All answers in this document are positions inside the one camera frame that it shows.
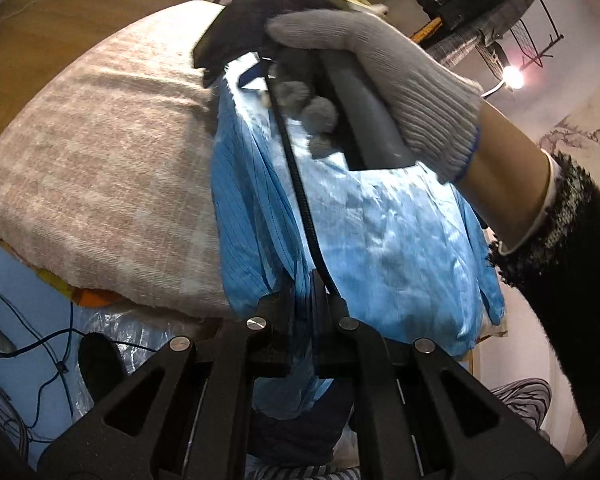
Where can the light blue garment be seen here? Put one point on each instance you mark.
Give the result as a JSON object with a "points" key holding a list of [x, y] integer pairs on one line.
{"points": [[380, 260]]}

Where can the blue floor mat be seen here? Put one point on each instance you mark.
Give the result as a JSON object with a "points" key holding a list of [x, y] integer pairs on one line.
{"points": [[25, 280]]}

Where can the clear plastic bag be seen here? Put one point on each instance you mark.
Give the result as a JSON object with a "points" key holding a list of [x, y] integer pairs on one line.
{"points": [[145, 330]]}

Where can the black metal clothes rack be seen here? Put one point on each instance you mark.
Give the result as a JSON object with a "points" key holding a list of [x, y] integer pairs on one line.
{"points": [[551, 35]]}

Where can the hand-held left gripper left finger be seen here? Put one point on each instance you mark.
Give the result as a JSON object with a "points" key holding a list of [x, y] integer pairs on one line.
{"points": [[280, 320]]}

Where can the yellow hanging strip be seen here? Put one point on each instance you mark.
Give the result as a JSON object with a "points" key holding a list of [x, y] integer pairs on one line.
{"points": [[427, 30]]}

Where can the orange patterned bedsheet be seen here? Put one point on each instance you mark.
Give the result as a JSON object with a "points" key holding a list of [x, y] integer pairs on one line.
{"points": [[97, 299]]}

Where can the landscape wall poster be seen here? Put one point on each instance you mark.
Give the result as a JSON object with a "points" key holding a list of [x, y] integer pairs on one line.
{"points": [[580, 135]]}

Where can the beige plaid blanket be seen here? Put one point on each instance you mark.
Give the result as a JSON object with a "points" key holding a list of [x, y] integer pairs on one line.
{"points": [[105, 160]]}

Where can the person's right hand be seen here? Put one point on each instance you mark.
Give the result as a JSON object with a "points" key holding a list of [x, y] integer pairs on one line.
{"points": [[405, 75]]}

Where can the dark navy cloth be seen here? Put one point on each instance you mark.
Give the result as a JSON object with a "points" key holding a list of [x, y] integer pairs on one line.
{"points": [[300, 435]]}

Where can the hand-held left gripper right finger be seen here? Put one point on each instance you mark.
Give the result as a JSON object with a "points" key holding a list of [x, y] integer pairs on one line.
{"points": [[320, 330]]}

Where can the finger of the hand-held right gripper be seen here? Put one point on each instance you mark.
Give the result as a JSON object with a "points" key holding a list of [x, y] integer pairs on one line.
{"points": [[230, 40]]}

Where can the dark jacket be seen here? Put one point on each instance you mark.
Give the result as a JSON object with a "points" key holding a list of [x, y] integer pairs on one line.
{"points": [[480, 5]]}

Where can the person's right forearm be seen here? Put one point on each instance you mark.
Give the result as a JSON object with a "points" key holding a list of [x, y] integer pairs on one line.
{"points": [[570, 260]]}

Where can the white clip lamp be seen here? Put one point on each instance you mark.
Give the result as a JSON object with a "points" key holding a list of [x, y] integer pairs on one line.
{"points": [[512, 77]]}

